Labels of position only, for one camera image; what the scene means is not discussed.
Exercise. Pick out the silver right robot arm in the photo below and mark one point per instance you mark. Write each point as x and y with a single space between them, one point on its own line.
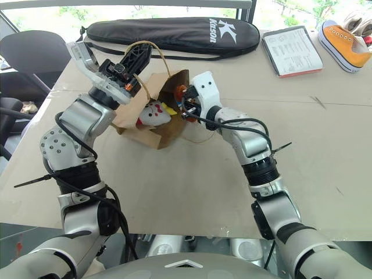
247 139

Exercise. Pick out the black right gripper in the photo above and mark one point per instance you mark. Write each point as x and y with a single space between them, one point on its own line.
194 100

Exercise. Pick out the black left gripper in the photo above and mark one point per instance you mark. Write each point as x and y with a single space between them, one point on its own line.
116 76

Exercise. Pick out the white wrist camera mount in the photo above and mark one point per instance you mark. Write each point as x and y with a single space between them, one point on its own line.
87 62
207 91

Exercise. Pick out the grey robot torso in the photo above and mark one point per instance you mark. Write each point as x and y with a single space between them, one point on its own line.
186 267

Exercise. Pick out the white chicken plush toy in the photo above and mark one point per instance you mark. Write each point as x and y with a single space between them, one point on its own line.
152 114

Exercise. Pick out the black office chair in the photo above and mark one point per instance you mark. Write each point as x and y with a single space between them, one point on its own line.
26 55

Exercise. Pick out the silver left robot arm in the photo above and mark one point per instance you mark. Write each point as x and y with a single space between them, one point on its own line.
82 119

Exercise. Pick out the black Kason racket bag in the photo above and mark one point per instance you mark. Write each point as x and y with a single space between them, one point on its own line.
174 33

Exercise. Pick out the white instruction booklet in sleeve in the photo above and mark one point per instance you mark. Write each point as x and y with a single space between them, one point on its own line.
293 50

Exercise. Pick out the brown paper bag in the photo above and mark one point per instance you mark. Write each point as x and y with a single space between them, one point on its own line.
164 132

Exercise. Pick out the black zip tie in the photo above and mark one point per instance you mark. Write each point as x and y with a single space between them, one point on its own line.
282 148
35 181

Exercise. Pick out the beige sneaker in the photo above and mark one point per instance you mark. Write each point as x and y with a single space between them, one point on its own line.
356 21

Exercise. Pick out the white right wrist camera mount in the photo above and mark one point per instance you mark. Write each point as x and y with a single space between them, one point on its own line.
207 91

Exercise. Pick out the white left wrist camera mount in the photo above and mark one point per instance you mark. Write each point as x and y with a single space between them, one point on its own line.
87 62

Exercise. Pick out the grey rounded housing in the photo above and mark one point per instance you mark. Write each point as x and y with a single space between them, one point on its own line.
248 248
164 247

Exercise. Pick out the yellow canvas sneaker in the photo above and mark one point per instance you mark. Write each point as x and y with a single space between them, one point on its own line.
343 46

